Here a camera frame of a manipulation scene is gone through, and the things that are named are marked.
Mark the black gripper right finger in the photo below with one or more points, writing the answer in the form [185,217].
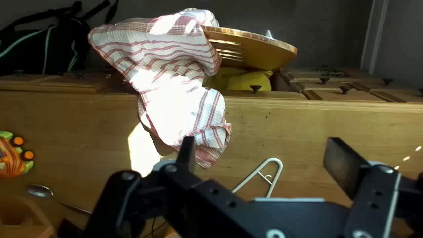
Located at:
[374,198]

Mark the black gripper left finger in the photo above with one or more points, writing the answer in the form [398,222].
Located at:
[146,202]

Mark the metal spoon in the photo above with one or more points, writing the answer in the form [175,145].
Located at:
[40,192]

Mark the wooden roll-top desk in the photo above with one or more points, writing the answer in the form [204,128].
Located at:
[286,127]

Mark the red striped white cloth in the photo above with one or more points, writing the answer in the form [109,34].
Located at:
[176,87]

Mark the colourful toy car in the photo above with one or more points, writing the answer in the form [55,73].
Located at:
[14,156]

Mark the yellow object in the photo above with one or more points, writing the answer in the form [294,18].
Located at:
[246,81]

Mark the golden round plate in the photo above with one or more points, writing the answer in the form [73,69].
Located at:
[258,49]

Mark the black bag with green trim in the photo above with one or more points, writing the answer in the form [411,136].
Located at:
[40,44]

